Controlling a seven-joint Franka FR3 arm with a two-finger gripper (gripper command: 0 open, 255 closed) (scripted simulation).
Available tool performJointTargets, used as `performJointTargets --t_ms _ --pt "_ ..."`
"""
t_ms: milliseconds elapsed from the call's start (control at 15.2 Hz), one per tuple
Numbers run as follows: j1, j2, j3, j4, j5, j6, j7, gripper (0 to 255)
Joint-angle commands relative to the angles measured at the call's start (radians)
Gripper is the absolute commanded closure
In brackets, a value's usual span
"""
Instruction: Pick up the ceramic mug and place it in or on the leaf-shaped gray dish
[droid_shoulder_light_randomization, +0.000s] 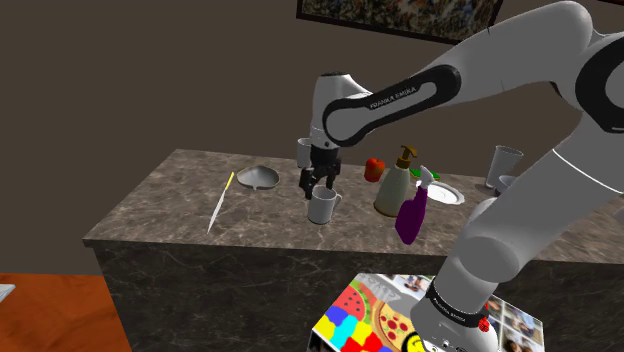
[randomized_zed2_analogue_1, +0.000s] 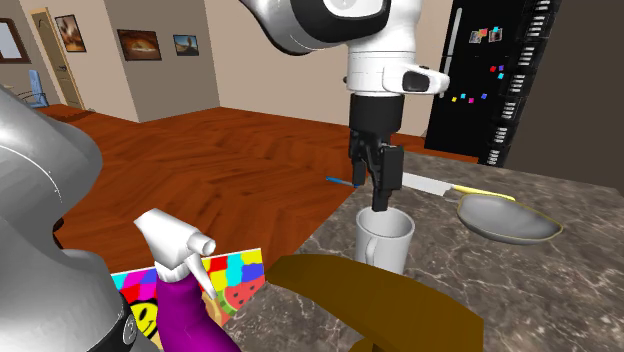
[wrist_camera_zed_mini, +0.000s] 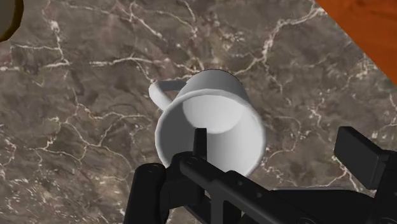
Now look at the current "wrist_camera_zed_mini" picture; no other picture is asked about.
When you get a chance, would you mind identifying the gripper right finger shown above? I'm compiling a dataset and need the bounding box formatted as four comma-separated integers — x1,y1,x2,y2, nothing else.
333,126,397,224

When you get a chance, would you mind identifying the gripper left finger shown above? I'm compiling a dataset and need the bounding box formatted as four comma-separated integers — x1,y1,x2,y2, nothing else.
123,127,314,224

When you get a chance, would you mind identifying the white mug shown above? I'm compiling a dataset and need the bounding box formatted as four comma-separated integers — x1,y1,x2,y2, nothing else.
148,69,267,178

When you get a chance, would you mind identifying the olive round bowl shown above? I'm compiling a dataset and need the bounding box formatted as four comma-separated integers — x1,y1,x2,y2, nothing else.
0,0,25,43

